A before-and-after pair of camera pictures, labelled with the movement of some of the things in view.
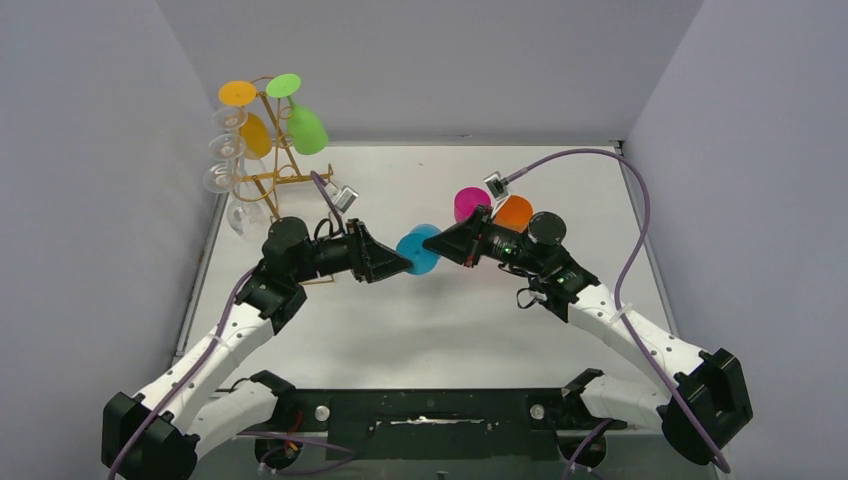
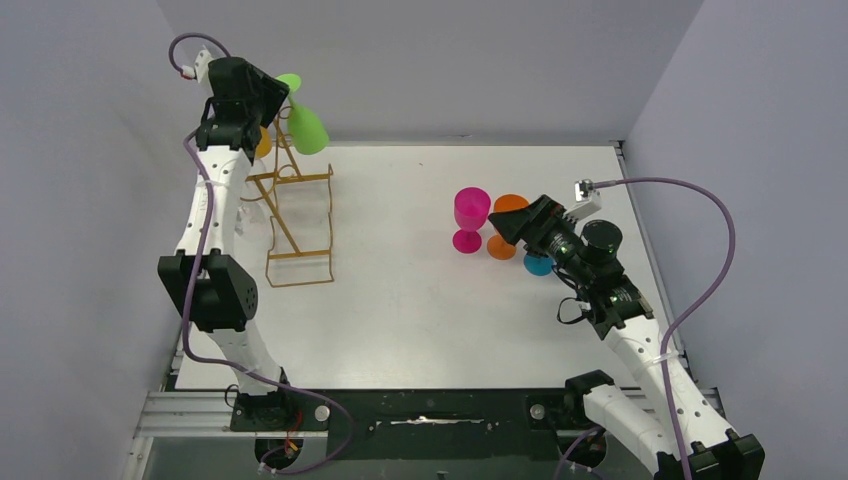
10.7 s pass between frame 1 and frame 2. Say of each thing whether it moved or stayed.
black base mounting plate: stayed
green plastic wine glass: stayed
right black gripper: moved
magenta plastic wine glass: stayed
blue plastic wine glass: moved
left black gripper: moved
